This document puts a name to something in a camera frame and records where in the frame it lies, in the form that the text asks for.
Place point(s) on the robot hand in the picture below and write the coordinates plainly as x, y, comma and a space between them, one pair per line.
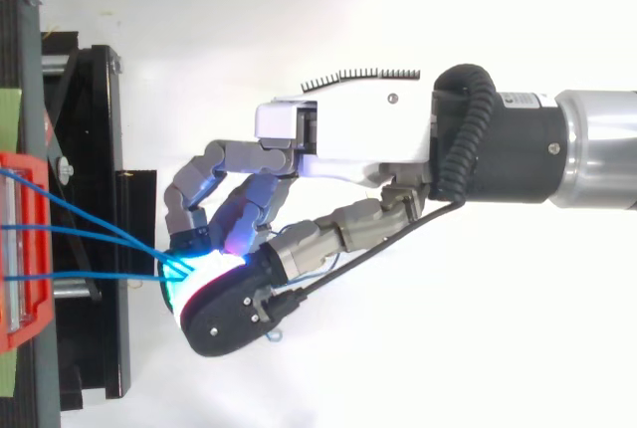
368, 124

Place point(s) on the black stand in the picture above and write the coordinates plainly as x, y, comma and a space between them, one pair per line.
89, 219

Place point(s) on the red bin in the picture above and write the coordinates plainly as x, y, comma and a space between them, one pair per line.
30, 244

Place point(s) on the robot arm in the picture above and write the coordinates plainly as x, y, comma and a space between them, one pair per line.
547, 144

